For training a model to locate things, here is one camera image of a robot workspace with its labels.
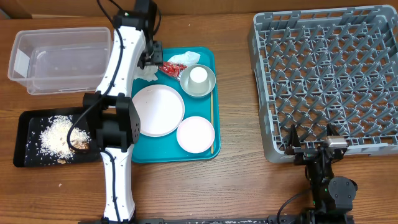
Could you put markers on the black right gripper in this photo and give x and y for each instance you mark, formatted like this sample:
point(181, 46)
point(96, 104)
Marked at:
point(305, 153)

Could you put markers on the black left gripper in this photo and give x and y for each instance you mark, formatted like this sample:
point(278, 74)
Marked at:
point(158, 58)

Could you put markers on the white napkin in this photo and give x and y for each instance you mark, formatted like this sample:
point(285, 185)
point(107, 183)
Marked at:
point(147, 73)

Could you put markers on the red snack wrapper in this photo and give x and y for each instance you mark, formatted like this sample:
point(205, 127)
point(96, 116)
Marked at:
point(173, 70)

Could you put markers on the white tissue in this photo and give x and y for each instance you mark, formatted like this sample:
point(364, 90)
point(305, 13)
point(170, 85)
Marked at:
point(188, 59)

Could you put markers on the large white plate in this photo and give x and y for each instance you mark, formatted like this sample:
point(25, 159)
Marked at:
point(160, 108)

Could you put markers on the brown food piece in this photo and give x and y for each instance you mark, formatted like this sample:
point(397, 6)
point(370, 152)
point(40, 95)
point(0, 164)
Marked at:
point(80, 145)

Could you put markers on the pile of white rice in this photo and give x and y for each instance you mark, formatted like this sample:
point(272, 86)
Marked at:
point(48, 137)

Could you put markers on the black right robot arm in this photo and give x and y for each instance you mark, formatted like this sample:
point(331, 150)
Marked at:
point(332, 195)

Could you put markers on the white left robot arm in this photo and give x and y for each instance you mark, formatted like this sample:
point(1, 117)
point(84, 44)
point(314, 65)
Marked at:
point(111, 116)

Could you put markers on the grey bowl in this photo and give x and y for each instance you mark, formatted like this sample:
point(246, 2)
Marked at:
point(185, 76)

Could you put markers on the teal serving tray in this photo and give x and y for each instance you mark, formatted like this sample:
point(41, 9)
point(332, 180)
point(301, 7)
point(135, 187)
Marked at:
point(166, 148)

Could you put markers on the white paper cup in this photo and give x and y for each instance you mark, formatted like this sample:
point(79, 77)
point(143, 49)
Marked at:
point(198, 80)

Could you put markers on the grey dish rack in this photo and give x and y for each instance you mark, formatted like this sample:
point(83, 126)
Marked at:
point(326, 66)

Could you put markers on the wooden chopstick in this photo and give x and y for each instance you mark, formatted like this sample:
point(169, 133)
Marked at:
point(212, 124)

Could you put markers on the small white plate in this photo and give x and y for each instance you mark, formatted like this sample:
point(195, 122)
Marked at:
point(195, 134)

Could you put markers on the clear plastic bin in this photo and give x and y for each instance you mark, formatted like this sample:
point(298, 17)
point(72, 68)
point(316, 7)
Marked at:
point(50, 61)

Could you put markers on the black tray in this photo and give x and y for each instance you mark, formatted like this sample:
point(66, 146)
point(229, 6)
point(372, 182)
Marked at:
point(24, 158)

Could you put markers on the small brown food scrap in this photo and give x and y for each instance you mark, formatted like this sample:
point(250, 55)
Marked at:
point(61, 161)

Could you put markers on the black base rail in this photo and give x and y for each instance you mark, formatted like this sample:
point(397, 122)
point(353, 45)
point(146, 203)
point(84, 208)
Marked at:
point(284, 219)

